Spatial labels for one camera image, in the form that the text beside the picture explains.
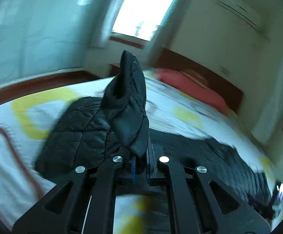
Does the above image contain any wooden headboard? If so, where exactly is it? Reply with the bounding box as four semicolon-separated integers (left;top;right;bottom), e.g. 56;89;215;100
153;47;244;113

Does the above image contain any black puffer jacket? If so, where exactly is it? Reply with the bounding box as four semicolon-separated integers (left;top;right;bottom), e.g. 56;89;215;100
34;50;274;215

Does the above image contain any white yellow printed bed sheet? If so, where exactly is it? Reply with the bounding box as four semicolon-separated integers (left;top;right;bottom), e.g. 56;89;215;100
0;69;283;234

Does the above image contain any pale green wardrobe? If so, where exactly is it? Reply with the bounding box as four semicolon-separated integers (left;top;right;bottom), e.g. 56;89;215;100
0;0;113;95

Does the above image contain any red pillow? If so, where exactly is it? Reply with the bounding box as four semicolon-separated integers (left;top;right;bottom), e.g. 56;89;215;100
157;68;229;114

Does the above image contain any white air conditioner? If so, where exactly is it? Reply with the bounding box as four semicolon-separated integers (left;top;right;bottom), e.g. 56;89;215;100
205;0;273;39

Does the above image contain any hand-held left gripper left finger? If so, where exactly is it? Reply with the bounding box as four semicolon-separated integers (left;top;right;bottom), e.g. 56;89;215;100
12;151;137;234

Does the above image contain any window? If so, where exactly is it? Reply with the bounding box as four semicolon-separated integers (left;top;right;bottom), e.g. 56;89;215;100
108;0;181;44

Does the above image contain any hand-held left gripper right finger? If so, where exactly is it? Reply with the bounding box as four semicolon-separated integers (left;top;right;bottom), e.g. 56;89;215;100
145;136;271;234

